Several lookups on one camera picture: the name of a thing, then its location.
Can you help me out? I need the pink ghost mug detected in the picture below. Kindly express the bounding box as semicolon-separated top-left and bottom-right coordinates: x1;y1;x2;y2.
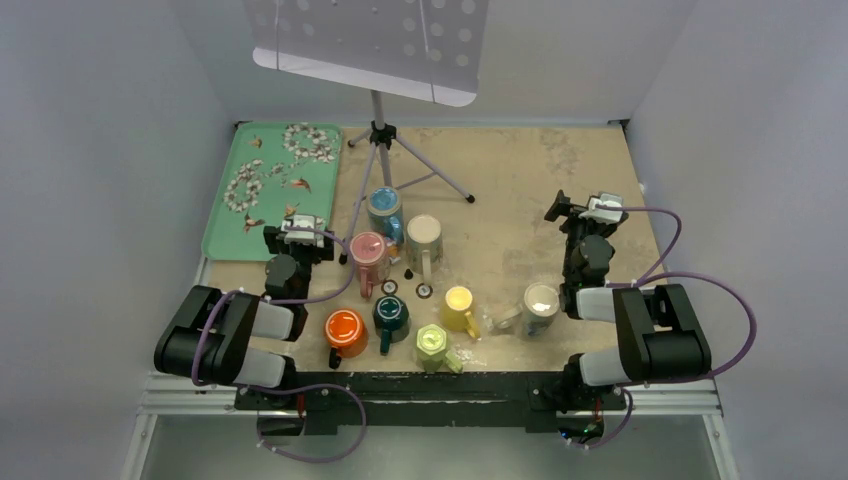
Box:
350;231;390;299

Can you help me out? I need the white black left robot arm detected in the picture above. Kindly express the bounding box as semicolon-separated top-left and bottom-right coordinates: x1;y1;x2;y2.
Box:
153;226;337;409

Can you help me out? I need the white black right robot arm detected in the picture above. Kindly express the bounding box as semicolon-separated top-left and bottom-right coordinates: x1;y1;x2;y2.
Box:
541;191;712;411

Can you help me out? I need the cream coral mug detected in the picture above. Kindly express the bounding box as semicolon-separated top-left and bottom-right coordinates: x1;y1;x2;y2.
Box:
492;283;560;339

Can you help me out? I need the orange mug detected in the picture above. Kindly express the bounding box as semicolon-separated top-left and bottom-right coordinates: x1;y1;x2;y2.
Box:
324;308;369;370

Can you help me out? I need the blue mug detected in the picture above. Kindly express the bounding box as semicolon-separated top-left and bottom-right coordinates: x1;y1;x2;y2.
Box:
367;186;404;245

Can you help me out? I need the dark green mug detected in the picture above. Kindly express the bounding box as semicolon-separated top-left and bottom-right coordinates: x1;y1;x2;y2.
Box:
372;295;410;356

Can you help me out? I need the teal seashell mug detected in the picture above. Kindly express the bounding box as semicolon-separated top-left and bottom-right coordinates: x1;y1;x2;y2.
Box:
405;214;443;287

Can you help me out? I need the yellow mug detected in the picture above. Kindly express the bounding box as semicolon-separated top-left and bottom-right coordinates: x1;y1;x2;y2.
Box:
440;285;481;340

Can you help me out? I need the light green hexagonal mug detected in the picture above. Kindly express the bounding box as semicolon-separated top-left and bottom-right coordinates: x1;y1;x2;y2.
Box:
416;324;463;374

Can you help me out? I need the green floral tray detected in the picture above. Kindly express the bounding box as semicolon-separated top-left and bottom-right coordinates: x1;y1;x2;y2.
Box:
202;122;344;261

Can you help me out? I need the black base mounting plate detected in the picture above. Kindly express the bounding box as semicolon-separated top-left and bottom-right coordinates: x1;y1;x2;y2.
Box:
234;371;627;435

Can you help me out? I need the grey music stand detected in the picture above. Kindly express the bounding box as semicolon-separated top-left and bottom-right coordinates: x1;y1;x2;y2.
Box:
241;0;492;266

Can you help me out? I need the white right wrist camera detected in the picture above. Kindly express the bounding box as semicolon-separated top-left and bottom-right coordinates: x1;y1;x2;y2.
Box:
578;192;624;225

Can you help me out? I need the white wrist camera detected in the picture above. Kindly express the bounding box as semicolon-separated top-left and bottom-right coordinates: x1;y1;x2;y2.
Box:
578;192;624;225
281;214;325;248

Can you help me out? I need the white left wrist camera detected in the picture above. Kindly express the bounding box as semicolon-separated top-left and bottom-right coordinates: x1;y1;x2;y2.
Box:
281;214;325;248

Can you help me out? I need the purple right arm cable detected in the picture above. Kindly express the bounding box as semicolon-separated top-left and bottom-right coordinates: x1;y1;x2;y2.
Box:
563;205;758;451

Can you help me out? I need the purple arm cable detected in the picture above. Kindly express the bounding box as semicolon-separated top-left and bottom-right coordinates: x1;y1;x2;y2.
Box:
563;205;758;451
190;226;368;464

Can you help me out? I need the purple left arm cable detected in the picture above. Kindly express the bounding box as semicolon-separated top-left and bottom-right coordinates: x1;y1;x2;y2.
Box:
190;226;368;464

